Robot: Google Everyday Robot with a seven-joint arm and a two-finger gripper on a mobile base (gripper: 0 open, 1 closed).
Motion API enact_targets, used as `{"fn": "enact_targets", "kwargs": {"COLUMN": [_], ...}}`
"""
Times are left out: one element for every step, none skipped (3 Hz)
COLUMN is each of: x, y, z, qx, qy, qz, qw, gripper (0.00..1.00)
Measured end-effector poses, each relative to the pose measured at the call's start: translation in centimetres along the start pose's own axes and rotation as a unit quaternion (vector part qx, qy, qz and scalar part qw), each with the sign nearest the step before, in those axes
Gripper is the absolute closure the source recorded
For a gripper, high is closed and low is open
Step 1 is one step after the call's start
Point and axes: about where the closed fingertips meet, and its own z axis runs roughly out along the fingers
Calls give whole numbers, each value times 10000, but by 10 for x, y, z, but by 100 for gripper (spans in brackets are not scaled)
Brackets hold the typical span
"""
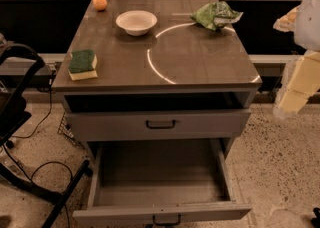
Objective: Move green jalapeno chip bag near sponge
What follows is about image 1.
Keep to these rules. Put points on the black chair frame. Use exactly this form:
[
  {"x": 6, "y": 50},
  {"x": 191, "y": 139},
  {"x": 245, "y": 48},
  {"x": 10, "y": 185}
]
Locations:
[{"x": 13, "y": 115}]

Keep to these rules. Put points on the white bowl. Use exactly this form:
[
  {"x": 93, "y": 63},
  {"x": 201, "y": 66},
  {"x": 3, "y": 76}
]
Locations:
[{"x": 137, "y": 22}]

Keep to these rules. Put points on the green jalapeno chip bag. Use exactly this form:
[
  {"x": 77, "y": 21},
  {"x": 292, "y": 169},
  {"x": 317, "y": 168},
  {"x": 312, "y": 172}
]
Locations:
[{"x": 216, "y": 15}]

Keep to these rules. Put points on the orange fruit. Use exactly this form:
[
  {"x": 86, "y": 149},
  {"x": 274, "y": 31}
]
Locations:
[{"x": 100, "y": 5}]

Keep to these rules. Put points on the open bottom drawer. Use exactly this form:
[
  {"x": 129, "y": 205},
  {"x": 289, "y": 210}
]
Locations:
[{"x": 160, "y": 183}]

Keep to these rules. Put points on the wire rack behind cabinet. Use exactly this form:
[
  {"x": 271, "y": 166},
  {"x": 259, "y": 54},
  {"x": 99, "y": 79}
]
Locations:
[{"x": 64, "y": 129}]

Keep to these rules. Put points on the grey drawer cabinet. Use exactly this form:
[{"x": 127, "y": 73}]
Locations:
[{"x": 176, "y": 66}]

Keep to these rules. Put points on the green and yellow sponge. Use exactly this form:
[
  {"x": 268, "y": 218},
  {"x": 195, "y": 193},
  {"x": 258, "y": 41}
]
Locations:
[{"x": 83, "y": 65}]

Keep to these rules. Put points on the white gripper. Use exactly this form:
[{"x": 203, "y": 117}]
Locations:
[{"x": 308, "y": 25}]

